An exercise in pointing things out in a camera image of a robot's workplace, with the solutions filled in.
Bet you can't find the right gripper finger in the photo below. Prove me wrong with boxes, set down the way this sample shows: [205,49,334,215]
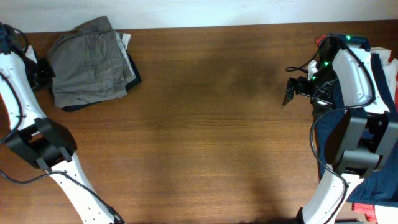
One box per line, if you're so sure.
[282,78,296,106]
[311,98,334,110]

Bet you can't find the grey shorts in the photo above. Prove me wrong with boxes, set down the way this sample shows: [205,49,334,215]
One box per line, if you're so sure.
[45,16,135,109]

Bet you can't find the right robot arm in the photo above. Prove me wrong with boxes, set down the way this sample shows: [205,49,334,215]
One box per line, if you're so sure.
[284,34,397,223]

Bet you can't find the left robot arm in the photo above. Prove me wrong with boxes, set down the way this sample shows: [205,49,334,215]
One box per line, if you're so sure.
[1,24,124,224]

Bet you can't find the red garment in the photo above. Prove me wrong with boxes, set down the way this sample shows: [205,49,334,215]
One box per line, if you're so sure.
[315,34,398,223]

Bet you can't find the white garment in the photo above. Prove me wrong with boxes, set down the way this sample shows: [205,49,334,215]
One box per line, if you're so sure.
[371,47,397,98]

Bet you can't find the black folded garment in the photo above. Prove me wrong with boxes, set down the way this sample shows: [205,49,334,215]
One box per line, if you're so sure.
[62,54,142,112]

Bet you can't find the navy blue garment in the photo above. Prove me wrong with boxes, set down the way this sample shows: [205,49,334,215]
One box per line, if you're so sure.
[315,53,397,207]

